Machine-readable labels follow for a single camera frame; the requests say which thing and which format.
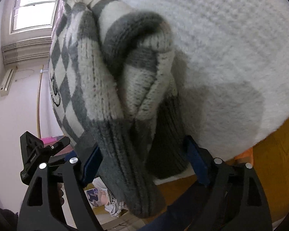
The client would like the grey white checkered knit sweater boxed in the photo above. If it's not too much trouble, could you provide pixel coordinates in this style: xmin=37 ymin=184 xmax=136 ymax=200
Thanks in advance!
xmin=49 ymin=0 xmax=188 ymax=218

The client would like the clothes pile on floor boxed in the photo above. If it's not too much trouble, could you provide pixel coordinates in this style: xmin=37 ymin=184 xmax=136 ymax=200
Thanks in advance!
xmin=85 ymin=177 xmax=128 ymax=218

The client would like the bedroom window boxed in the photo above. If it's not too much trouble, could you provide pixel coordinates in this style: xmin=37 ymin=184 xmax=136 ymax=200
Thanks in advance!
xmin=10 ymin=0 xmax=59 ymax=33

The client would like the person's left hand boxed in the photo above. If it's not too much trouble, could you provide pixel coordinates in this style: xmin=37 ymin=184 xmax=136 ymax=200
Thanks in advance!
xmin=57 ymin=182 xmax=65 ymax=205

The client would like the pink cloth on rack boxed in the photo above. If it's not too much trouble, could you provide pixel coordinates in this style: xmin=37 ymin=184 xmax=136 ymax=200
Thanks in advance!
xmin=41 ymin=136 xmax=73 ymax=155

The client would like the white wall air conditioner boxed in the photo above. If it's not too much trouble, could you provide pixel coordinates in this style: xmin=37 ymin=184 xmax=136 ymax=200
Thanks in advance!
xmin=0 ymin=68 xmax=17 ymax=96

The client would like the wooden clothes rail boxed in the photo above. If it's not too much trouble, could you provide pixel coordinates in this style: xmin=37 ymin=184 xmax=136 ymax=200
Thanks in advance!
xmin=36 ymin=64 xmax=48 ymax=139

